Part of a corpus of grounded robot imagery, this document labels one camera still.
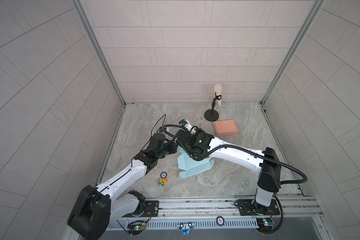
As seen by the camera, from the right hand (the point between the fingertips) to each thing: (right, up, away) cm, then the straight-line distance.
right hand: (197, 133), depth 80 cm
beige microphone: (+13, +25, +9) cm, 30 cm away
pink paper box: (+22, +1, +20) cm, 30 cm away
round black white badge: (+10, -39, -12) cm, 42 cm away
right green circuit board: (+30, -41, -12) cm, 52 cm away
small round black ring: (-17, -23, +3) cm, 29 cm away
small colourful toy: (-19, -25, -2) cm, 31 cm away
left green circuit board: (-28, -40, -14) cm, 51 cm away
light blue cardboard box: (-4, -16, -7) cm, 17 cm away
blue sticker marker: (-6, -40, -14) cm, 43 cm away
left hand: (-7, -5, +1) cm, 9 cm away
